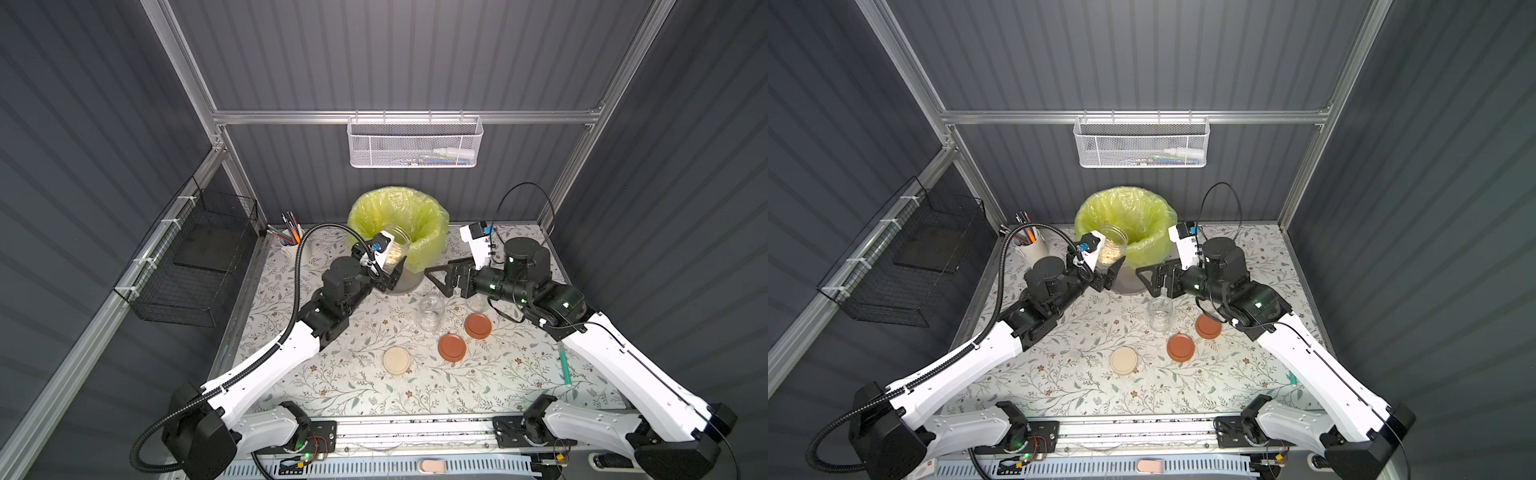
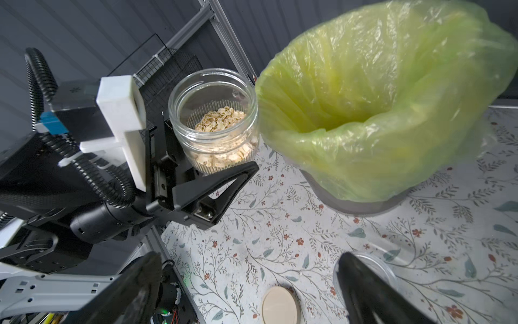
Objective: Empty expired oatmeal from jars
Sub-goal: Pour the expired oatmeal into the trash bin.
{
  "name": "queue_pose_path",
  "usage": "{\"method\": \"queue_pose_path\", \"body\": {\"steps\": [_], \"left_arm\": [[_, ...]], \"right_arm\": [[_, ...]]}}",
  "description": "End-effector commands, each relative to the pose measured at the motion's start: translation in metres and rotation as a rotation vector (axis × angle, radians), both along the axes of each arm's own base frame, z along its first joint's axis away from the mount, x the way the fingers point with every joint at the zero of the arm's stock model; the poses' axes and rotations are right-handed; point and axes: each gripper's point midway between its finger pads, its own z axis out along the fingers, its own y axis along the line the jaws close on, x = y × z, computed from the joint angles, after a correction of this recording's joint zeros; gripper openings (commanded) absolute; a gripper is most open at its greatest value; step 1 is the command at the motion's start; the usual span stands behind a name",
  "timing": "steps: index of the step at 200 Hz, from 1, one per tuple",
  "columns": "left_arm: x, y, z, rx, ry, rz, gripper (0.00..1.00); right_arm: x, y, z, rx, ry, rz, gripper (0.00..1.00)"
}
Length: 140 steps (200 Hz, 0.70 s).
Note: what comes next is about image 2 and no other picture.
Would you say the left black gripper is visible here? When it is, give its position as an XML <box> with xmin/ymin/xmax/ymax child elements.
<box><xmin>1</xmin><ymin>122</ymin><xmax>259</xmax><ymax>274</ymax></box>

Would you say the grey bin with green bag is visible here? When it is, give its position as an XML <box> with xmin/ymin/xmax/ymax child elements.
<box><xmin>255</xmin><ymin>1</ymin><xmax>517</xmax><ymax>214</ymax></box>

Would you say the oatmeal jar with beige lid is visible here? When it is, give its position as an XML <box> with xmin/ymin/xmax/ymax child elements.
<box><xmin>168</xmin><ymin>68</ymin><xmax>260</xmax><ymax>174</ymax></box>

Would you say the black wire side basket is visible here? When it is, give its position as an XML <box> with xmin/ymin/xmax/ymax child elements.
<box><xmin>109</xmin><ymin>34</ymin><xmax>202</xmax><ymax>128</ymax></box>

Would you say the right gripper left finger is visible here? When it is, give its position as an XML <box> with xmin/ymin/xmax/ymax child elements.
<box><xmin>64</xmin><ymin>252</ymin><xmax>162</xmax><ymax>324</ymax></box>

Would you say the black corrugated cable conduit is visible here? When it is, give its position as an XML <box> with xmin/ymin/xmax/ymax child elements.
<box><xmin>23</xmin><ymin>47</ymin><xmax>136</xmax><ymax>209</ymax></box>

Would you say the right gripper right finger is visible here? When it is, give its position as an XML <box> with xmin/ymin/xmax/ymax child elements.
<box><xmin>335</xmin><ymin>252</ymin><xmax>432</xmax><ymax>323</ymax></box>

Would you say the beige jar lid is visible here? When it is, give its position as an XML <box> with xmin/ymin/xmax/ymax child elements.
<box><xmin>261</xmin><ymin>286</ymin><xmax>301</xmax><ymax>324</ymax></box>

